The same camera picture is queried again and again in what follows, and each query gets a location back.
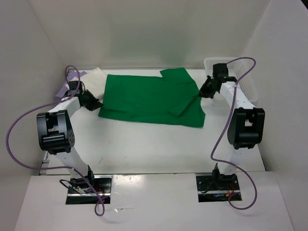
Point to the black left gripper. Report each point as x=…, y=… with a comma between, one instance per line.
x=95, y=104

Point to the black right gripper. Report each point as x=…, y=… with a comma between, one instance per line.
x=204, y=92

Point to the cream white t-shirt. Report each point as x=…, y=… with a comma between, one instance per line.
x=94, y=81

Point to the purple t-shirt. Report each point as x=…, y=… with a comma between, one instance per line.
x=72, y=78

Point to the green garment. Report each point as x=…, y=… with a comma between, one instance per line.
x=170, y=99

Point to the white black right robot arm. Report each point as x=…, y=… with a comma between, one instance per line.
x=244, y=126

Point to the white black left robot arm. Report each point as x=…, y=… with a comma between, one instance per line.
x=56, y=136

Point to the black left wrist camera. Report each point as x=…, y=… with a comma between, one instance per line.
x=76, y=89

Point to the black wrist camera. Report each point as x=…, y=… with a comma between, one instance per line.
x=221, y=73
x=76, y=89

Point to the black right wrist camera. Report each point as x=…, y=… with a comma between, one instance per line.
x=221, y=73

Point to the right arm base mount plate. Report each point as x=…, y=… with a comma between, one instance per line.
x=216, y=190

